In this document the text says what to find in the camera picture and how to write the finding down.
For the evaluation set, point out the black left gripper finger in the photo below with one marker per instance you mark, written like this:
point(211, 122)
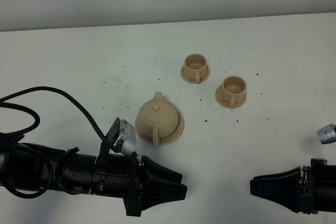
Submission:
point(161, 171)
point(156, 192)

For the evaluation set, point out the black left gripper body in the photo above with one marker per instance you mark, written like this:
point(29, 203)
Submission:
point(120, 176)

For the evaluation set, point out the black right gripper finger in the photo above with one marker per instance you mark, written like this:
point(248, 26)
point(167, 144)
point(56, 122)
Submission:
point(281, 188)

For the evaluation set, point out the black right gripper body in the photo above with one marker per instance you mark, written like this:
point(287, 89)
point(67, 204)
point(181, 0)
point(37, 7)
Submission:
point(319, 191)

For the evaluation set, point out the beige teapot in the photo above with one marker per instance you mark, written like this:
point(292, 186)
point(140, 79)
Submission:
point(157, 109)

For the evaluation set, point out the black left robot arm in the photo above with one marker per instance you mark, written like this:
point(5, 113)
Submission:
point(30, 170)

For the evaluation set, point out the beige teapot saucer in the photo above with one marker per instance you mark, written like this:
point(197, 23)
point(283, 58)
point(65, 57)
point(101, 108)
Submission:
point(160, 133)

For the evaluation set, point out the beige near cup saucer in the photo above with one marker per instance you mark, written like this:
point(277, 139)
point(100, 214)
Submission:
point(222, 102)

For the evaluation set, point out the beige cup saucer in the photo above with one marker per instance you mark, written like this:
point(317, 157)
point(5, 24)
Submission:
point(222, 102)
point(189, 80)

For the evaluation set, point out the beige near teacup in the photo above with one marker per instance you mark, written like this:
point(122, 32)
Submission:
point(234, 91)

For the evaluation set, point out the beige teacup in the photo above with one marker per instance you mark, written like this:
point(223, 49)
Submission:
point(195, 66)
point(234, 91)

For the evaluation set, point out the beige far cup saucer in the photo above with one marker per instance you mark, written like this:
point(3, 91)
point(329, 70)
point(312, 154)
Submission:
point(189, 80)

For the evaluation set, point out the beige far teacup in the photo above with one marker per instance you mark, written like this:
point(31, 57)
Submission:
point(195, 66)

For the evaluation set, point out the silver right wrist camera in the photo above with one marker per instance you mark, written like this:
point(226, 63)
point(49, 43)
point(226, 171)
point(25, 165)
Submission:
point(327, 134)

